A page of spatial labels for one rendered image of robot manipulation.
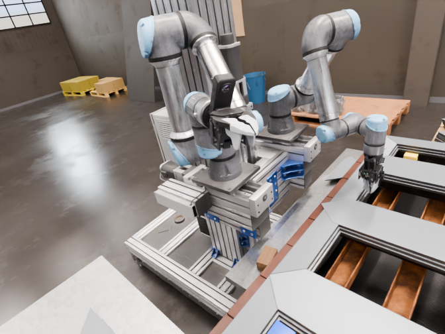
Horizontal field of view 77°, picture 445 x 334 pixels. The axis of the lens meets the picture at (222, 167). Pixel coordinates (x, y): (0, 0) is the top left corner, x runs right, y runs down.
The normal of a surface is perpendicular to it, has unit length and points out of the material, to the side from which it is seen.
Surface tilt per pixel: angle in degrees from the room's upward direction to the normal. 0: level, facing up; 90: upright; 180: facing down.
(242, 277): 0
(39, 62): 90
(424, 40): 90
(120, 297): 0
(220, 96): 120
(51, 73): 90
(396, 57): 90
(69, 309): 0
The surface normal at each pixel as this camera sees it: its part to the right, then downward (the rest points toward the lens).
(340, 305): -0.17, -0.86
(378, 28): -0.63, 0.47
